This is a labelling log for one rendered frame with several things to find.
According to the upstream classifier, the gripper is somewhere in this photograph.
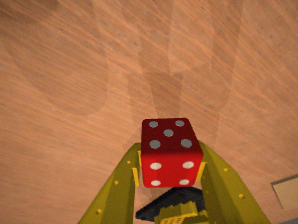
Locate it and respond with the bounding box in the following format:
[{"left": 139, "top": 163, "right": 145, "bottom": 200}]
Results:
[{"left": 78, "top": 140, "right": 271, "bottom": 224}]

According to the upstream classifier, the red die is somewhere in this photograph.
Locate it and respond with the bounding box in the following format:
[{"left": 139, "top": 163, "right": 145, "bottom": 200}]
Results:
[{"left": 141, "top": 118, "right": 203, "bottom": 188}]

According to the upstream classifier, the tan flat mat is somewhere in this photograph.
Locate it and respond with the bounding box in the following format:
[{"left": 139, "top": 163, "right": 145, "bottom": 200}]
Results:
[{"left": 271, "top": 174, "right": 298, "bottom": 211}]

